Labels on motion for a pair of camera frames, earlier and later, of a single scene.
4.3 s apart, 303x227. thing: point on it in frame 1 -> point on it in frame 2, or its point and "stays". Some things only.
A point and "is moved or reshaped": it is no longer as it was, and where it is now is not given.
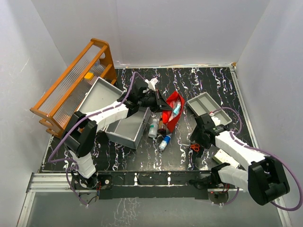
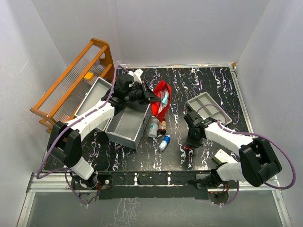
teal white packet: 176,109 is moved or reshaped
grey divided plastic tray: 204,103 stays
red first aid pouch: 170,117 -> 163,92
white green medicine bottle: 153,128 stays
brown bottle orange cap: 162,131 stays
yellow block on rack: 89,75 stays
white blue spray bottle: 163,145 stays
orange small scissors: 195,146 is moved or reshaped
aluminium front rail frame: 42,182 stays
